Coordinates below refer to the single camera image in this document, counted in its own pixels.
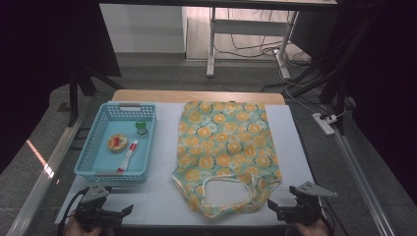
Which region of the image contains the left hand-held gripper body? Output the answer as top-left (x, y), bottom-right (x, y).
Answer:
top-left (76, 185), bottom-right (124, 230)

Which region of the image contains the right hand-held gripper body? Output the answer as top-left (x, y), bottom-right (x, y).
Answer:
top-left (284, 181), bottom-right (338, 227)

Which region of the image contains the blue plastic basket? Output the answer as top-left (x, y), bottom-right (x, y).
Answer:
top-left (74, 101), bottom-right (157, 184)

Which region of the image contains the white tube with red cap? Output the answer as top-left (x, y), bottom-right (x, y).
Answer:
top-left (116, 139), bottom-right (140, 174)

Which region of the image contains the round orange snack packet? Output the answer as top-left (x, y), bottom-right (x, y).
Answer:
top-left (107, 133), bottom-right (129, 152)

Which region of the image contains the lemon print cloth bag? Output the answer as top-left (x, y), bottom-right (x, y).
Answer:
top-left (171, 100), bottom-right (283, 219)

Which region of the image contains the person's right hand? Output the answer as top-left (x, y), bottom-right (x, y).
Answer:
top-left (293, 219), bottom-right (329, 236)

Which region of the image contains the person's left hand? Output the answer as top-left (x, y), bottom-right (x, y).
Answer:
top-left (63, 214), bottom-right (102, 236)

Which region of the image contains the white table mat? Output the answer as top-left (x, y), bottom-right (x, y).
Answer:
top-left (54, 101), bottom-right (324, 227)

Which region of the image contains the small green cup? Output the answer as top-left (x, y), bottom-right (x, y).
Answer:
top-left (135, 120), bottom-right (149, 136)

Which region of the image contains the white power strip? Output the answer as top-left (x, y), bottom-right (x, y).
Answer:
top-left (312, 112), bottom-right (338, 137)

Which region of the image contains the black stand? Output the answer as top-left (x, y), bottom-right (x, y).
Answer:
top-left (67, 65), bottom-right (125, 128)
top-left (288, 0), bottom-right (387, 136)

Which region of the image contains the black curtain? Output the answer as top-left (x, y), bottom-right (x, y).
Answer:
top-left (289, 0), bottom-right (417, 205)
top-left (0, 0), bottom-right (122, 173)

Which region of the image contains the right hand-held gripper cable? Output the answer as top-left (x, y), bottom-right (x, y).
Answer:
top-left (319, 196), bottom-right (336, 236)

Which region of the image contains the hand-held gripper cable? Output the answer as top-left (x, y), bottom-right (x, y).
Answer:
top-left (57, 187), bottom-right (89, 236)
top-left (319, 196), bottom-right (336, 236)

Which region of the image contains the left hand-held gripper cable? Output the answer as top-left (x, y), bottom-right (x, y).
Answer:
top-left (57, 187), bottom-right (89, 236)

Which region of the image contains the aluminium rail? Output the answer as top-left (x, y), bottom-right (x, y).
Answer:
top-left (6, 96), bottom-right (91, 236)
top-left (331, 126), bottom-right (396, 236)

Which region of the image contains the white cable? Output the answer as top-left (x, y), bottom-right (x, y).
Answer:
top-left (278, 58), bottom-right (347, 120)

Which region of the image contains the black floor cable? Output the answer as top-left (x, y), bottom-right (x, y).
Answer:
top-left (260, 65), bottom-right (318, 93)

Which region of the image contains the white desk frame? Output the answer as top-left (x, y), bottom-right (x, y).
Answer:
top-left (206, 6), bottom-right (300, 80)

